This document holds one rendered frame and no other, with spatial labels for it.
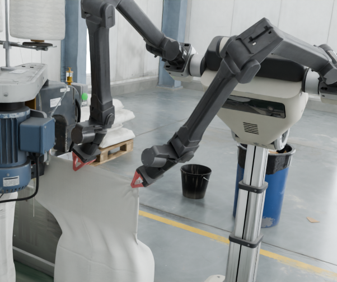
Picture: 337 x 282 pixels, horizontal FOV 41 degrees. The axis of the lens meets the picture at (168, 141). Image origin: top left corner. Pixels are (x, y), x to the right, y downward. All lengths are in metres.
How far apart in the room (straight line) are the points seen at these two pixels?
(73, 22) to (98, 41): 6.23
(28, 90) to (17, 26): 0.20
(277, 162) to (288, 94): 2.02
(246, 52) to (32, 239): 1.69
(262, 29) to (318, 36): 8.25
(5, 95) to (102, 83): 0.33
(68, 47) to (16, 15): 6.31
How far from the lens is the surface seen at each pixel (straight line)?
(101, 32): 1.40
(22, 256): 2.46
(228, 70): 1.19
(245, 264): 2.11
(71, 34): 7.67
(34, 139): 1.34
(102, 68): 1.46
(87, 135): 1.53
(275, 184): 3.70
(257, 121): 1.77
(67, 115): 1.81
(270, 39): 1.15
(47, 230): 2.40
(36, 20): 1.40
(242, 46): 1.17
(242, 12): 9.86
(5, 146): 1.37
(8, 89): 1.31
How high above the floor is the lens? 1.63
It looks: 16 degrees down
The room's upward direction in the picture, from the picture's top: 4 degrees clockwise
